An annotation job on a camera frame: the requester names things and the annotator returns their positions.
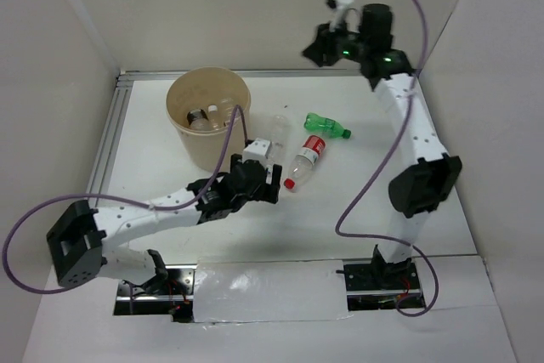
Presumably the beige round bin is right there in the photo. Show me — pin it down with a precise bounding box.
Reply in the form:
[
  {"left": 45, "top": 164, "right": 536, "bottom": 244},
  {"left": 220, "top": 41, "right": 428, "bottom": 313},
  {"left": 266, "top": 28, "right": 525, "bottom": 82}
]
[{"left": 166, "top": 67, "right": 251, "bottom": 172}]

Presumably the aluminium frame rail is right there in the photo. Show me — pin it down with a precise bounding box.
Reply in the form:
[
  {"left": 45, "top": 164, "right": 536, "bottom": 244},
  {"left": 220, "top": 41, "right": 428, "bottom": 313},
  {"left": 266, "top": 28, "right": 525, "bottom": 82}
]
[{"left": 82, "top": 68, "right": 422, "bottom": 211}]

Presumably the slim clear bottle blue cap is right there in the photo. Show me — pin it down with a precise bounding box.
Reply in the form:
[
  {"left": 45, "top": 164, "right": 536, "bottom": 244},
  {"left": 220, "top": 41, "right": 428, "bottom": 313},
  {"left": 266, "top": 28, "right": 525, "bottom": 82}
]
[{"left": 268, "top": 115, "right": 290, "bottom": 165}]

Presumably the red label bottle red cap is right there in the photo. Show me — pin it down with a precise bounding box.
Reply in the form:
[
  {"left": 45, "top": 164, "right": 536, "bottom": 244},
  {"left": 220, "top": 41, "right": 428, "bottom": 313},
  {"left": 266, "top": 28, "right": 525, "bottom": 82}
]
[{"left": 284, "top": 134, "right": 326, "bottom": 191}]

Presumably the black label clear bottle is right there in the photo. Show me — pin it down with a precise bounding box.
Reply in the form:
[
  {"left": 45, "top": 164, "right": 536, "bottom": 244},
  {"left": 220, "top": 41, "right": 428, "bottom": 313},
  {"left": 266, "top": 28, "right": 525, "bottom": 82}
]
[{"left": 186, "top": 109, "right": 211, "bottom": 132}]

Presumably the clear crushed bottle white cap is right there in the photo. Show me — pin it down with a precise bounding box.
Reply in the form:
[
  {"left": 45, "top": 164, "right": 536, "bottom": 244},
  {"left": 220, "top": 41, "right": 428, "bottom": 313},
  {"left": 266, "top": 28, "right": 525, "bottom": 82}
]
[{"left": 207, "top": 105, "right": 224, "bottom": 130}]

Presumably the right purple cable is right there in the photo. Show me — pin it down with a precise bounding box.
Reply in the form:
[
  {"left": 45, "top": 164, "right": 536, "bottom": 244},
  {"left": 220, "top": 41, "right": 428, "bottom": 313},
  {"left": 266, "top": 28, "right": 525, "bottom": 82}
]
[{"left": 335, "top": 0, "right": 439, "bottom": 317}]

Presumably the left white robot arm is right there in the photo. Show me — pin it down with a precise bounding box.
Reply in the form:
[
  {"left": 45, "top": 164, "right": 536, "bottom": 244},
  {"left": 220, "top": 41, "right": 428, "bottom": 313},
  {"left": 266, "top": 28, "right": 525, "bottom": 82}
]
[{"left": 47, "top": 154, "right": 282, "bottom": 294}]

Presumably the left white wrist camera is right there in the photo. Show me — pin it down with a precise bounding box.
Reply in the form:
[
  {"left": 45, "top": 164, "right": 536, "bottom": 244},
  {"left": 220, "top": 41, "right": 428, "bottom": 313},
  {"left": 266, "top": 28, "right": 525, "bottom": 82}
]
[{"left": 242, "top": 138, "right": 272, "bottom": 167}]

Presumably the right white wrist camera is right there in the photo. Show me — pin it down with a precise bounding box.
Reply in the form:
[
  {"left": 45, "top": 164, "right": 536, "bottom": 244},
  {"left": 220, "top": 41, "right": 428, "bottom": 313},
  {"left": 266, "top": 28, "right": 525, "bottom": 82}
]
[{"left": 326, "top": 0, "right": 354, "bottom": 32}]

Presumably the green plastic bottle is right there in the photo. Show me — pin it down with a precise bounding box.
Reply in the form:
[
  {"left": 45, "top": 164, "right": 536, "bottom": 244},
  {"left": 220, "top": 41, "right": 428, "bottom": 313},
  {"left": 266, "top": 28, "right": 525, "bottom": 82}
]
[{"left": 303, "top": 112, "right": 351, "bottom": 139}]

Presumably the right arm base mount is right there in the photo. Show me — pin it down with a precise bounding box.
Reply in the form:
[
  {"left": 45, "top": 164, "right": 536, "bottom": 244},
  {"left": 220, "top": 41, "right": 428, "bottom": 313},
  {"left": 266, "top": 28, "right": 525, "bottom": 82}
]
[{"left": 336, "top": 247, "right": 426, "bottom": 312}]

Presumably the blue label water bottle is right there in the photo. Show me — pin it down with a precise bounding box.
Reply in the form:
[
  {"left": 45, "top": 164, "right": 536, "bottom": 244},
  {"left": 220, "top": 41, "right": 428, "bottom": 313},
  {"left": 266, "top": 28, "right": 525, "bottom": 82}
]
[{"left": 219, "top": 97, "right": 243, "bottom": 127}]

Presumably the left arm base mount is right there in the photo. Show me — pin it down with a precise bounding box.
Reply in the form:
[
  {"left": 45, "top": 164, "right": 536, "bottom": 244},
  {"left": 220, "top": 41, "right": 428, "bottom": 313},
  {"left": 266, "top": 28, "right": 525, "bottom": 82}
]
[{"left": 113, "top": 264, "right": 196, "bottom": 323}]

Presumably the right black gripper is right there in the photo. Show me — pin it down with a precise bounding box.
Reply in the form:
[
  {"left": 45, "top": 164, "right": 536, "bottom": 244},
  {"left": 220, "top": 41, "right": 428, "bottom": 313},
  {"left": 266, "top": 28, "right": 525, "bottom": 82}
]
[{"left": 299, "top": 14, "right": 367, "bottom": 69}]

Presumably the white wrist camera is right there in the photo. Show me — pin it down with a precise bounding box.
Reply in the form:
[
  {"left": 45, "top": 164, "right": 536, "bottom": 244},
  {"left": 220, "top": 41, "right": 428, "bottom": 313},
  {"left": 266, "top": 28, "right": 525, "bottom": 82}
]
[
  {"left": 242, "top": 138, "right": 272, "bottom": 167},
  {"left": 326, "top": 0, "right": 354, "bottom": 32}
]

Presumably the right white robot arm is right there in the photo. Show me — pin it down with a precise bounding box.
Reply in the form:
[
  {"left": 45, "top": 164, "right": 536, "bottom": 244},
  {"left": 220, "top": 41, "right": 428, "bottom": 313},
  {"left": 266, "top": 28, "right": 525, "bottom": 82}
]
[{"left": 302, "top": 0, "right": 462, "bottom": 288}]

